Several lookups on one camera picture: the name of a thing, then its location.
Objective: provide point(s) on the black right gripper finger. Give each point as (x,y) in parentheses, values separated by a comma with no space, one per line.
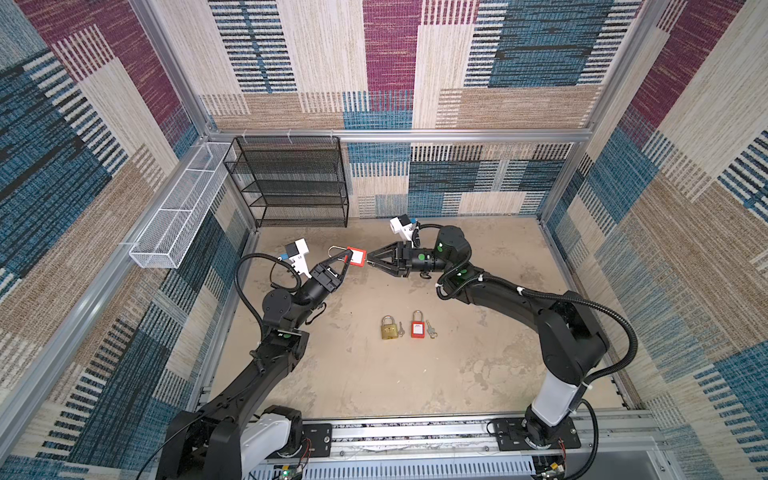
(383,265)
(386,252)

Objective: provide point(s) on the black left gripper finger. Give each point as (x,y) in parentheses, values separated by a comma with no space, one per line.
(330,262)
(345,258)

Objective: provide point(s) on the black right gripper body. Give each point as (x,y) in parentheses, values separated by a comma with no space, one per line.
(405,259)

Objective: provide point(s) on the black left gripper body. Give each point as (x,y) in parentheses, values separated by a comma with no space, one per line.
(322,282)

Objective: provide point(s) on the small red padlock with key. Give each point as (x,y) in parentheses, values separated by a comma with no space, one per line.
(358,256)

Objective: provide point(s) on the brass padlock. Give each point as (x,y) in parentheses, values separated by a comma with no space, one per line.
(389,328)

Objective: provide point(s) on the red padlock with white label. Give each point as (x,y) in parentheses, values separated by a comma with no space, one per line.
(418,325)

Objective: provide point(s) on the key with ring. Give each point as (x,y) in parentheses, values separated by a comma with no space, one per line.
(431,331)

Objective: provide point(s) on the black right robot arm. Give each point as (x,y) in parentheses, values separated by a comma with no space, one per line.
(572,342)

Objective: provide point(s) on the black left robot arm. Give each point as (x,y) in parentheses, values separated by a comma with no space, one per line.
(230,436)

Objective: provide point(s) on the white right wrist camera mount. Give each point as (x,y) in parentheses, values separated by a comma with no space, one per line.
(406,229)

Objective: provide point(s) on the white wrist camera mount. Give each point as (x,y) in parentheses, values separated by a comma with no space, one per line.
(406,229)
(295,255)

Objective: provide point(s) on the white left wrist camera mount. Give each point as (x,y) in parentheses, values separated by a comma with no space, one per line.
(295,255)

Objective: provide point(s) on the black wire mesh shelf rack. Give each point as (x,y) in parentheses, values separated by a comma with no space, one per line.
(291,181)

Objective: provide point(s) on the white wire mesh wall basket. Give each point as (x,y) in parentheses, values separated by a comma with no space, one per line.
(165,241)

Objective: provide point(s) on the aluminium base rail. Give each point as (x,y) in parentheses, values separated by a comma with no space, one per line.
(614,443)

